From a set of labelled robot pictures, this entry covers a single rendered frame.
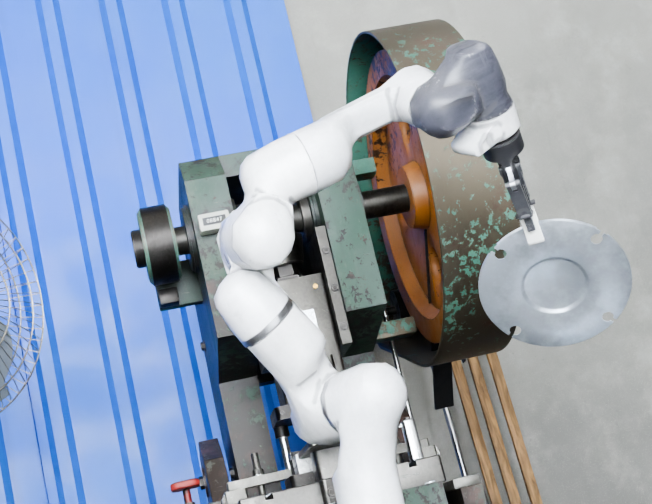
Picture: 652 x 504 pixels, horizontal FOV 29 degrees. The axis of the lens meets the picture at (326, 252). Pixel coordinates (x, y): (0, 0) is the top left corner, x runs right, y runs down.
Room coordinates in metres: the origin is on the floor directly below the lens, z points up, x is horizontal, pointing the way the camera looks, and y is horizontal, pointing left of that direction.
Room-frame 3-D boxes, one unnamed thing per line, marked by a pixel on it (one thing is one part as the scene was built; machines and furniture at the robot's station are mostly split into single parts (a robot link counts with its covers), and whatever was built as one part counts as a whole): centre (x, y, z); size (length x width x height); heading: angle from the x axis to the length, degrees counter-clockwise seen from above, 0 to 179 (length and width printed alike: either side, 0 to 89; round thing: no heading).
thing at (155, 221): (2.86, 0.35, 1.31); 0.22 x 0.12 x 0.22; 10
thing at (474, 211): (3.04, -0.21, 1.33); 1.03 x 0.28 x 0.82; 10
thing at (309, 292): (2.84, 0.10, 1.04); 0.17 x 0.15 x 0.30; 10
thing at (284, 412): (2.89, 0.11, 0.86); 0.20 x 0.16 x 0.05; 100
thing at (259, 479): (2.86, 0.27, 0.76); 0.17 x 0.06 x 0.10; 100
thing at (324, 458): (2.71, 0.08, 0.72); 0.25 x 0.14 x 0.14; 10
